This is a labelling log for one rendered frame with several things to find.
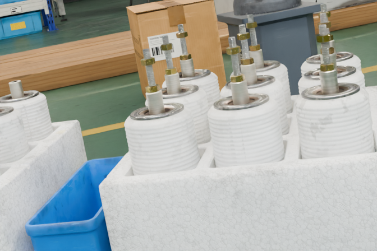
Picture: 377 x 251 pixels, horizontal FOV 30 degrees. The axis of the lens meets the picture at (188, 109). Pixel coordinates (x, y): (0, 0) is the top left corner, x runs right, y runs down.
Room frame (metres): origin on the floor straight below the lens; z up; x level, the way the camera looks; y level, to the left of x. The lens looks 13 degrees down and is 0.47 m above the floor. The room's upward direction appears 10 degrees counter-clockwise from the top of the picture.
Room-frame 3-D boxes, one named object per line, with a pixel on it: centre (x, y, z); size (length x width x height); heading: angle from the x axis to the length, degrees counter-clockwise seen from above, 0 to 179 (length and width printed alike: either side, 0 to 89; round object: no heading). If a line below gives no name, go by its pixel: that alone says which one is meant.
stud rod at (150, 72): (0.95, 0.04, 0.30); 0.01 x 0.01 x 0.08
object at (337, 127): (0.89, -0.19, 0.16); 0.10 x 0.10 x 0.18
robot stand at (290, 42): (1.57, -0.21, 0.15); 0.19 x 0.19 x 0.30; 13
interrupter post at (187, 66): (1.18, -0.01, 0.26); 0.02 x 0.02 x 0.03
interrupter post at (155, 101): (0.95, 0.04, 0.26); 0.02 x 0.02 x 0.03
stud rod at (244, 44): (1.03, -0.10, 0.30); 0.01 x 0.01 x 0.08
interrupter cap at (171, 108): (0.95, 0.04, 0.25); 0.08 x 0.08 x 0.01
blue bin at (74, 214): (1.08, 0.18, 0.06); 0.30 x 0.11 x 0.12; 168
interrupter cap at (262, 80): (1.03, -0.10, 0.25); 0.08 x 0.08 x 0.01
